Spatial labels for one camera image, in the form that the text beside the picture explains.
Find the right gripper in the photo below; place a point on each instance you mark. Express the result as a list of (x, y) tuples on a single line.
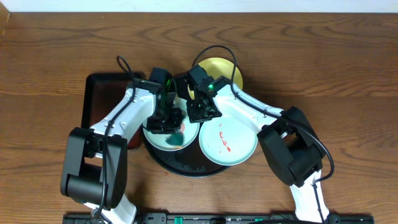
[(193, 117)]

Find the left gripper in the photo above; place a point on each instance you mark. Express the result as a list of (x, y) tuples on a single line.
[(156, 130)]

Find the green yellow sponge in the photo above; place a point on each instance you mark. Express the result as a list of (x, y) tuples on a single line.
[(175, 139)]

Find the light blue plate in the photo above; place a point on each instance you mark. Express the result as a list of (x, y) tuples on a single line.
[(189, 130), (226, 141)]

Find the light blue plate front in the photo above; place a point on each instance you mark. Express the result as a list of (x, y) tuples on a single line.
[(226, 141)]

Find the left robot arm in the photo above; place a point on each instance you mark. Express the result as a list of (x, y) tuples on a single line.
[(95, 165)]

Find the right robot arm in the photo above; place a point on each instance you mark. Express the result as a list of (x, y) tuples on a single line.
[(292, 149)]

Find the black round tray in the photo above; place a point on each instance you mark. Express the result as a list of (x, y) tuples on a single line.
[(189, 161)]

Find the black rectangular tray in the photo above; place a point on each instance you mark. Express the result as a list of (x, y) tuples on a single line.
[(103, 91)]

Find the yellow plate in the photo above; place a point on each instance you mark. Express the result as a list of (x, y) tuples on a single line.
[(216, 67)]

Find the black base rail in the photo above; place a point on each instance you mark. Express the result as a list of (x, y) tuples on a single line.
[(162, 218)]

